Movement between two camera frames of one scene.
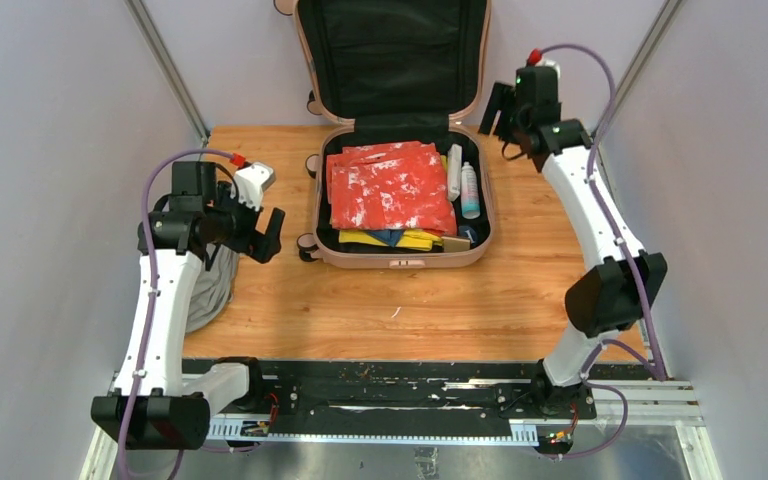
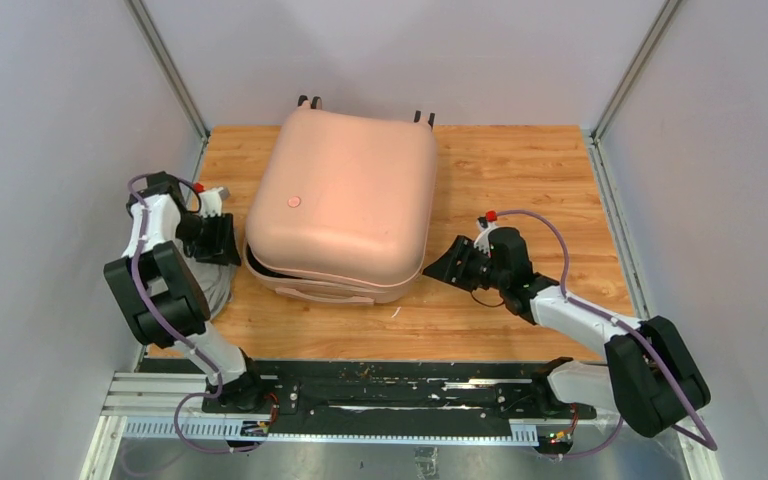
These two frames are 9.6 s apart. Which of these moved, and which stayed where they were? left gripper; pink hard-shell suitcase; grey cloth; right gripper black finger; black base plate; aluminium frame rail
Moved: left gripper; pink hard-shell suitcase; right gripper black finger
Stayed: grey cloth; black base plate; aluminium frame rail
